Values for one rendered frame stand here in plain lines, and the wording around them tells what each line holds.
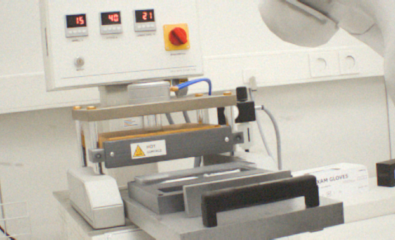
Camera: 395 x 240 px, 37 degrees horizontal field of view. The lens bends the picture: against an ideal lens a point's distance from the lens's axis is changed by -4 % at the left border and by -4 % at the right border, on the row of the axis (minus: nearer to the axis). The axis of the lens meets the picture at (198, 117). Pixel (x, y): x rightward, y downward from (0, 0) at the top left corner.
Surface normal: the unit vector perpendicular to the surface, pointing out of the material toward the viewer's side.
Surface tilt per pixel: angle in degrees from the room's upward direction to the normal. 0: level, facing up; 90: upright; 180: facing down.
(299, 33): 137
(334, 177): 86
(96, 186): 41
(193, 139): 90
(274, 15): 122
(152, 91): 90
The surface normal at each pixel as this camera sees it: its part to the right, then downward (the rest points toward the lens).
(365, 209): 0.28, 0.03
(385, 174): -0.88, 0.11
